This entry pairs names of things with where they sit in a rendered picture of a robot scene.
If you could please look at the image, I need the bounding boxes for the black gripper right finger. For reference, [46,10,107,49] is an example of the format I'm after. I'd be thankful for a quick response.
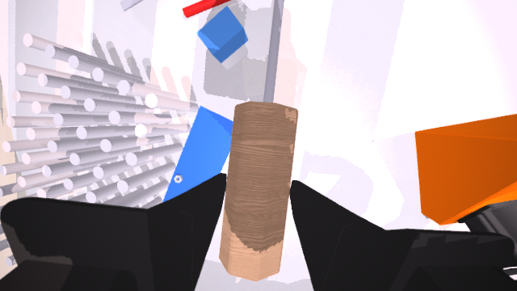
[289,180,515,291]

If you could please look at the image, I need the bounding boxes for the blue cube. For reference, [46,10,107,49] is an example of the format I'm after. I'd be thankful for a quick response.
[197,6,248,63]

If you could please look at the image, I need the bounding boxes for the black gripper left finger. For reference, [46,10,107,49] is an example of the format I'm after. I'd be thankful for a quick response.
[0,173,227,291]

